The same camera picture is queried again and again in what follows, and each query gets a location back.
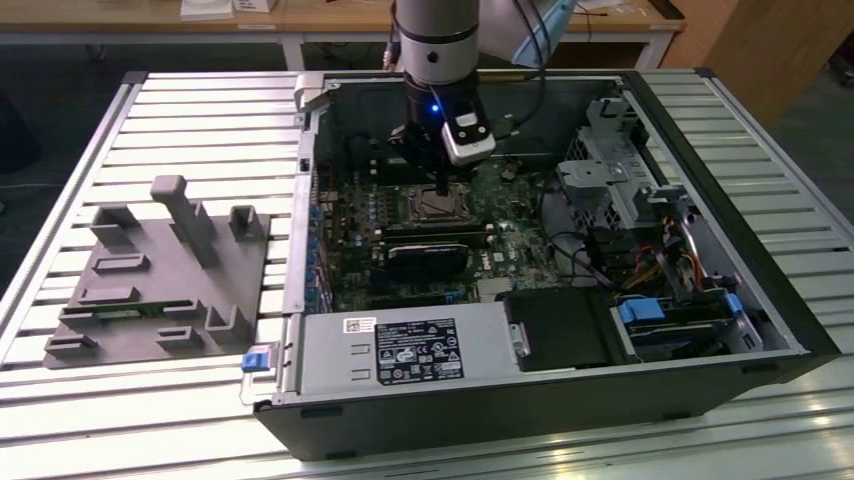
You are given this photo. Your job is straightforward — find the orange and yellow wires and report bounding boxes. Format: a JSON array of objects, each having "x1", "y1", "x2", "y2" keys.
[{"x1": 626, "y1": 239, "x2": 710, "y2": 292}]

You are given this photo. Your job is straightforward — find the silver CPU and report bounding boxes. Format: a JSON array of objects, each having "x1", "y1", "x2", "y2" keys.
[{"x1": 414, "y1": 192, "x2": 463, "y2": 217}]

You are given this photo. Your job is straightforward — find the black PC case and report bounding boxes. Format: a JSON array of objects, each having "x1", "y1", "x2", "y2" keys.
[{"x1": 253, "y1": 68, "x2": 844, "y2": 462}]

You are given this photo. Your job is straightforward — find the black plastic shroud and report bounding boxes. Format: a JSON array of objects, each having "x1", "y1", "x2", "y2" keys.
[{"x1": 499, "y1": 288, "x2": 624, "y2": 374}]

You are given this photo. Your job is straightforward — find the grey power supply unit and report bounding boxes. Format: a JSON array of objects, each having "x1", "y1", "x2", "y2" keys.
[{"x1": 293, "y1": 299, "x2": 522, "y2": 396}]

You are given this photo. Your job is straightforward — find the metal drive cage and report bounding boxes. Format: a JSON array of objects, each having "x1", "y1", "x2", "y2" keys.
[{"x1": 555, "y1": 97, "x2": 702, "y2": 232}]

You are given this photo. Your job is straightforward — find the grey parts rack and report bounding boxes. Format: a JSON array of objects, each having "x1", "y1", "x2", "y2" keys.
[{"x1": 40, "y1": 174, "x2": 274, "y2": 371}]

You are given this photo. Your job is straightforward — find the green RAM stick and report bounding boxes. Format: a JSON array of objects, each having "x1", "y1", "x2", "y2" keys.
[{"x1": 91, "y1": 304, "x2": 167, "y2": 320}]

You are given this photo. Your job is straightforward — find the green motherboard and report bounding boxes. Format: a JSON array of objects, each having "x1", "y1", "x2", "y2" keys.
[{"x1": 313, "y1": 159, "x2": 582, "y2": 314}]

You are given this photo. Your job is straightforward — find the hard disk in blue carrier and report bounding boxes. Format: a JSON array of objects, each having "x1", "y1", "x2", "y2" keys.
[{"x1": 613, "y1": 295, "x2": 742, "y2": 364}]

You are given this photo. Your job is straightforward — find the metal socket cover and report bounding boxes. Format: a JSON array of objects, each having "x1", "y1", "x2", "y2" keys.
[{"x1": 402, "y1": 185, "x2": 473, "y2": 224}]

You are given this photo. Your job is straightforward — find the black graphics card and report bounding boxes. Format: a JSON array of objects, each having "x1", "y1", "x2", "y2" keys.
[{"x1": 385, "y1": 243, "x2": 473, "y2": 284}]

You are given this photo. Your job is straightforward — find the CPU socket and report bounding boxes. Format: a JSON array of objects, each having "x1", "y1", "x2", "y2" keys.
[{"x1": 398, "y1": 183, "x2": 481, "y2": 225}]

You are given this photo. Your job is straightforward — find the black wire bundle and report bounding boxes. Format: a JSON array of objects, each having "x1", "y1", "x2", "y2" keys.
[{"x1": 545, "y1": 227, "x2": 626, "y2": 292}]

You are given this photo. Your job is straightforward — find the wooden cabinet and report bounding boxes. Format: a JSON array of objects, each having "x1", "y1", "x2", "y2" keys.
[{"x1": 666, "y1": 0, "x2": 854, "y2": 130}]

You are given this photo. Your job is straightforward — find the wooden desk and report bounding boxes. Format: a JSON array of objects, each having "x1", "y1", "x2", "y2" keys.
[{"x1": 0, "y1": 0, "x2": 688, "y2": 71}]

